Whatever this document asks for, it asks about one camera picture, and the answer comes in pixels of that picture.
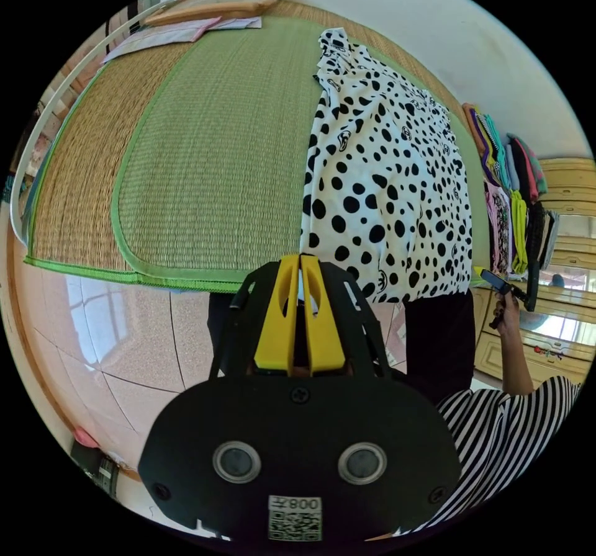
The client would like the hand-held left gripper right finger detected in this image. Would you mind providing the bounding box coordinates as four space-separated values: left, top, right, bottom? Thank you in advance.
300 254 347 377

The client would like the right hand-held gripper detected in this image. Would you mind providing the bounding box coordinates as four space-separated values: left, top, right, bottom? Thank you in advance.
472 265 528 301

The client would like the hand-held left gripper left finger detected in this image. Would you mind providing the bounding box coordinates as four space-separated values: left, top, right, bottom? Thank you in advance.
253 254 299 376

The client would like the white polka dot shirt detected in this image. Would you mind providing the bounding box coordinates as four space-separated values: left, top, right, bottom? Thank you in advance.
299 27 474 305

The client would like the person's right forearm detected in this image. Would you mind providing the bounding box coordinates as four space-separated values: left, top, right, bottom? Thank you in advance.
496 326 536 397

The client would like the person's right hand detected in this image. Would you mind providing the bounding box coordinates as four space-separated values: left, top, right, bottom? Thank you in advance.
489 291 523 339

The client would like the pile of clothes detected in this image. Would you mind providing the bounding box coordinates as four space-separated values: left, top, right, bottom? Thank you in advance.
461 102 561 283

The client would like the yellow wooden cupboard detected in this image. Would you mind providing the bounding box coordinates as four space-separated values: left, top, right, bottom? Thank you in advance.
471 157 596 385

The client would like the person's body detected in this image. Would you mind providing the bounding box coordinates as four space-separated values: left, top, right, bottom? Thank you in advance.
207 281 584 539

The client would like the bed with woven mat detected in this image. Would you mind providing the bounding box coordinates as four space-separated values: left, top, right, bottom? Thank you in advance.
9 0 490 294

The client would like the pale folded sheet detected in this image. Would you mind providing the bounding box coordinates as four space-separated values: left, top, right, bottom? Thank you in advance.
101 16 263 65

